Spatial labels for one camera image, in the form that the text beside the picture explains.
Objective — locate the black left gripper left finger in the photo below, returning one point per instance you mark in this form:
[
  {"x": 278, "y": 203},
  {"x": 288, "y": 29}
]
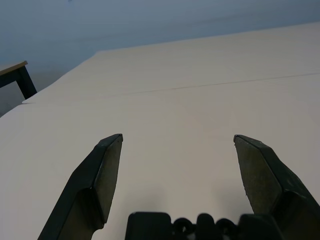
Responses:
[{"x": 82, "y": 190}]

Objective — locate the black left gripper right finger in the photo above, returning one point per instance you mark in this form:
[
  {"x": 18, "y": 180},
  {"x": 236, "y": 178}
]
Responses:
[{"x": 270, "y": 180}]

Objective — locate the black framed side table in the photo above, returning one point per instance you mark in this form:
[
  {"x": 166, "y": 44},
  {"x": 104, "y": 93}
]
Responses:
[{"x": 22, "y": 77}]

